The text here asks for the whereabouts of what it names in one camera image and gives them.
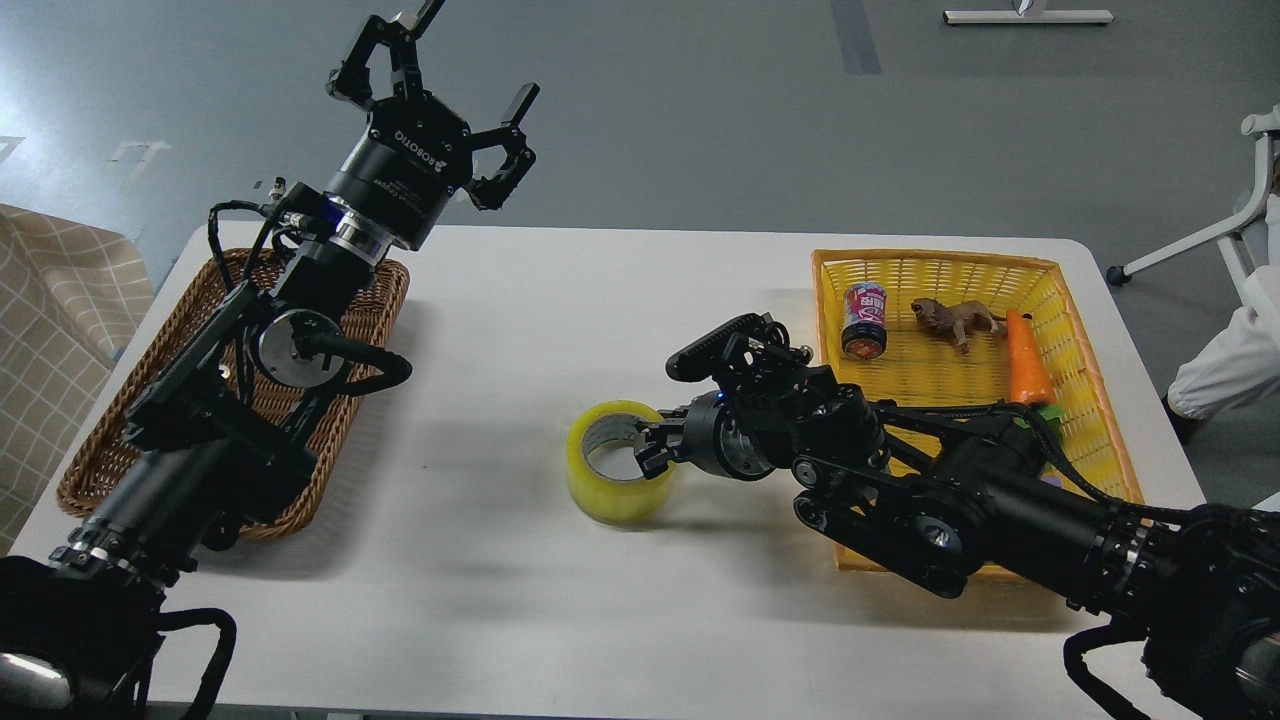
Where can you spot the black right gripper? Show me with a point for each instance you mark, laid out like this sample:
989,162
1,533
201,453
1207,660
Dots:
708,437

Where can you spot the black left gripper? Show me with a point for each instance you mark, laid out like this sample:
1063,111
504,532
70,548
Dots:
400,165

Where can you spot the yellow tape roll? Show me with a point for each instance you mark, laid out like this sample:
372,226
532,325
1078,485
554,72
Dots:
602,474

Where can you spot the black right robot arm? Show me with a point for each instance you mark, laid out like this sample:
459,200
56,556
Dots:
935,493

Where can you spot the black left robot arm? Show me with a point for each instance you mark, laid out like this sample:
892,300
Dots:
224,430

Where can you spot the small soda can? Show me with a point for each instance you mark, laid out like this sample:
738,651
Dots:
864,336

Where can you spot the yellow plastic basket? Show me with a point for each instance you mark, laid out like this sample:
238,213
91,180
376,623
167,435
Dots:
919,368

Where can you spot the brown toy lion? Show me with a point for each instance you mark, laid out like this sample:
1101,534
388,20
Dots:
955,322

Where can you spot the beige checkered cloth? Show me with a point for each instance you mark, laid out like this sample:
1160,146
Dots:
72,297

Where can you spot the orange toy carrot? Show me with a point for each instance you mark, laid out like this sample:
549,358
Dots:
1030,383

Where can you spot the white floor stand base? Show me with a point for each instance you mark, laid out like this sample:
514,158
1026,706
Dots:
1028,13

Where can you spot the seated person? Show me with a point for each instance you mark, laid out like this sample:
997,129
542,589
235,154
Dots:
1237,368

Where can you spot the white chair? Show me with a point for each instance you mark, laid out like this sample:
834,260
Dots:
1225,234

